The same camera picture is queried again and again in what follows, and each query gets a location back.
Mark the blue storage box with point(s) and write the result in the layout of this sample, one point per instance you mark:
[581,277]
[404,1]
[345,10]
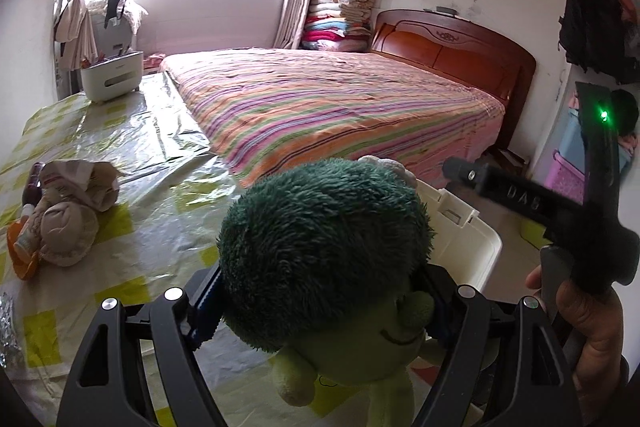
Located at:
[572,142]

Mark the wrapper with red print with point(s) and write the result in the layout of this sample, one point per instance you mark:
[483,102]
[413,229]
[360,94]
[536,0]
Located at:
[85,182]

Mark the white appliance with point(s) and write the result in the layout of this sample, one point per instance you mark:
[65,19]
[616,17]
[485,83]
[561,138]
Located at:
[115,37]

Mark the silver foil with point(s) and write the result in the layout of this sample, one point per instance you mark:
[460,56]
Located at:
[7,332]

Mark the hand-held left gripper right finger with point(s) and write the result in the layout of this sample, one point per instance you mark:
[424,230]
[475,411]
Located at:
[442,322]

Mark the stack of folded quilts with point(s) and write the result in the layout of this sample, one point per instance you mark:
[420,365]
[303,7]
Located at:
[335,12]

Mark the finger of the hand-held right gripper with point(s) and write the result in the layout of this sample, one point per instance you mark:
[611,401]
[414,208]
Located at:
[467,177]

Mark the black hanging jacket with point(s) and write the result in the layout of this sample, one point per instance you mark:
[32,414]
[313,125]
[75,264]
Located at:
[595,17]

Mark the pink beige curtain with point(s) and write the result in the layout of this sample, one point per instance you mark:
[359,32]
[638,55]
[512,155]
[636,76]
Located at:
[295,17]

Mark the green broccoli plush toy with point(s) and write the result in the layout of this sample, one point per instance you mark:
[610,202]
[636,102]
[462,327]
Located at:
[320,247]

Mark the bed with striped sheet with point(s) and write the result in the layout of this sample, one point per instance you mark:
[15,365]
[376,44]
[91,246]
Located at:
[325,107]

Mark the wooden headboard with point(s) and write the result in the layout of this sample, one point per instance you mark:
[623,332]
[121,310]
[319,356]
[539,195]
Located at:
[450,52]

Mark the person's right hand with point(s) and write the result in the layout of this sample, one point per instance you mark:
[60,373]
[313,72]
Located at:
[595,337]

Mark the white plastic basket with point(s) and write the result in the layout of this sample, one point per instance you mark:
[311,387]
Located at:
[112,79]

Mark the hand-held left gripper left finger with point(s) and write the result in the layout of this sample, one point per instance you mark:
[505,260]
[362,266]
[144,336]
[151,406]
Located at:
[205,317]

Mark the purple basket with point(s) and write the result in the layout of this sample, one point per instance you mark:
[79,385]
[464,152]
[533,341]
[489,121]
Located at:
[562,179]

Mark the green plastic box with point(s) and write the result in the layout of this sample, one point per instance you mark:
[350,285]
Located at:
[530,234]

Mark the cream plastic bin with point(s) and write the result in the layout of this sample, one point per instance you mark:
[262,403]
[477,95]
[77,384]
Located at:
[475,252]

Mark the orange snack packet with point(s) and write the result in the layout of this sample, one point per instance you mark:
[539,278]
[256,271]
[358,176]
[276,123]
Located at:
[22,252]

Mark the small grey case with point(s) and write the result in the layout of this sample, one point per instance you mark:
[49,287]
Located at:
[445,10]

